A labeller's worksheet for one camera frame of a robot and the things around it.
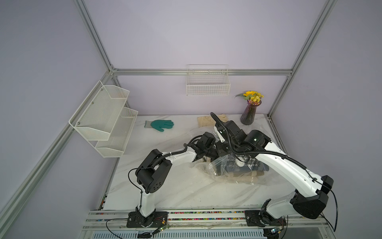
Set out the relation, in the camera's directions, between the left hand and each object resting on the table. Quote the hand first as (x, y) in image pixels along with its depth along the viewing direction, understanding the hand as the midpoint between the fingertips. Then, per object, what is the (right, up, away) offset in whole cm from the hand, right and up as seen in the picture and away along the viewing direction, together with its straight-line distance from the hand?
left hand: (230, 160), depth 80 cm
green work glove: (-48, +21, +37) cm, 64 cm away
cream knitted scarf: (+8, -9, -2) cm, 12 cm away
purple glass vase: (+20, +27, +28) cm, 44 cm away
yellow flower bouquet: (+20, +38, +19) cm, 47 cm away
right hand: (-7, +8, -7) cm, 12 cm away
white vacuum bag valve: (+5, -1, -1) cm, 5 cm away
